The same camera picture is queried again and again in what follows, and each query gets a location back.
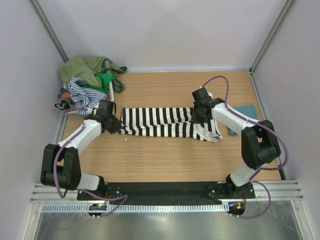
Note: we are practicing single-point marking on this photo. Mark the zebra print tank top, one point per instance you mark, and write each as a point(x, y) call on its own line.
point(65, 104)

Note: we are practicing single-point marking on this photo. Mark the red tank top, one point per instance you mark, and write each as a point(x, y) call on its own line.
point(64, 94)

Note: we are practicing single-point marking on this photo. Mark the perforated cable duct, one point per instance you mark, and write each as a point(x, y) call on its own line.
point(105, 208)

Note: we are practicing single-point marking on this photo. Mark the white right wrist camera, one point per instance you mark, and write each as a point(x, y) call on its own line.
point(209, 94)

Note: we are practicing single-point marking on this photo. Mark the white laundry basket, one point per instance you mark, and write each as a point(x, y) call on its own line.
point(111, 95)

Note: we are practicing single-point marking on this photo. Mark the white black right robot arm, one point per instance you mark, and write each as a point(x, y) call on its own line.
point(259, 144)

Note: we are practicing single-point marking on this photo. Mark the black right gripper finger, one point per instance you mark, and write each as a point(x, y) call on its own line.
point(197, 116)
point(205, 116)

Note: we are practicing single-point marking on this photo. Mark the black white striped tank top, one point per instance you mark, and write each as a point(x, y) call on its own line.
point(171, 122)

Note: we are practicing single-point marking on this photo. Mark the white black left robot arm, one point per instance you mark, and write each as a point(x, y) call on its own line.
point(61, 166)

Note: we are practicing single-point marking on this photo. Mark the aluminium frame rail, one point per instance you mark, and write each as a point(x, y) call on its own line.
point(281, 190)

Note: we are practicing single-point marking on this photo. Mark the olive green tank top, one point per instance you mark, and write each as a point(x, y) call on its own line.
point(91, 69)

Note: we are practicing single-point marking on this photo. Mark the blue white striped tank top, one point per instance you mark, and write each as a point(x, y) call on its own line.
point(85, 96)

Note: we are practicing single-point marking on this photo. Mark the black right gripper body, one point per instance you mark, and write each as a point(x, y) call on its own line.
point(199, 105)

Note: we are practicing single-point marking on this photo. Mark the bright green tank top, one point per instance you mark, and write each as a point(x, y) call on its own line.
point(104, 78)

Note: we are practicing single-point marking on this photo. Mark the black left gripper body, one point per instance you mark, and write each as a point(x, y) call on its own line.
point(110, 117)

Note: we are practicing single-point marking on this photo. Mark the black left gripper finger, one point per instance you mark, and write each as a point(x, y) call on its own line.
point(110, 127)
point(118, 122)

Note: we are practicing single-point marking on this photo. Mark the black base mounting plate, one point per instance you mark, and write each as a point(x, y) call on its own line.
point(154, 191)

